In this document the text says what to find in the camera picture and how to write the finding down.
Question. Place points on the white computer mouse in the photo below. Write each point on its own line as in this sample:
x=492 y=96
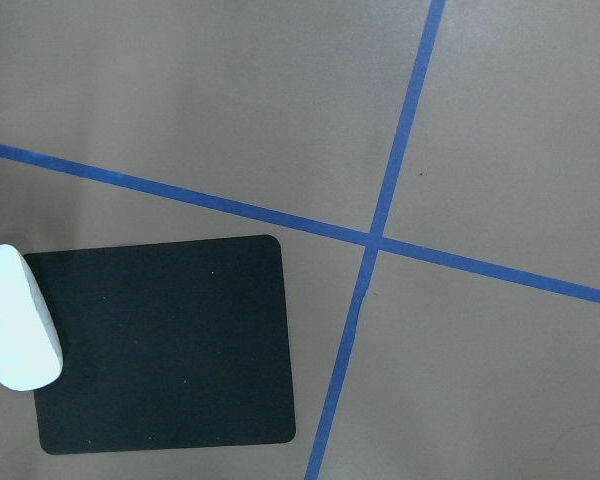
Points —
x=30 y=351

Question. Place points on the black mouse pad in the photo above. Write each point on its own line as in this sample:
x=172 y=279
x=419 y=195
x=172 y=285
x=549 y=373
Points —
x=167 y=346

